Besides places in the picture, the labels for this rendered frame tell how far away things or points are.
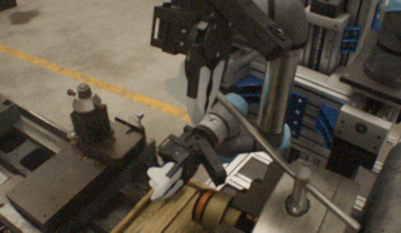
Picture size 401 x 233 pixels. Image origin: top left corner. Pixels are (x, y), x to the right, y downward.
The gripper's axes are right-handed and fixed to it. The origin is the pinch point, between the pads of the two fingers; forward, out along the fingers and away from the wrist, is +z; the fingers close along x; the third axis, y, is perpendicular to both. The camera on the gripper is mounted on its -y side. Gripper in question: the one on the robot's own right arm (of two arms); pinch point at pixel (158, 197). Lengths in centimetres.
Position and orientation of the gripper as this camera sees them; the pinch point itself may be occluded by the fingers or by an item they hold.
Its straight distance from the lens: 76.0
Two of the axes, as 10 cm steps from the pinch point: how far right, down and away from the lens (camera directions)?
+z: -5.7, 5.6, -6.1
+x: 0.0, -7.4, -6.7
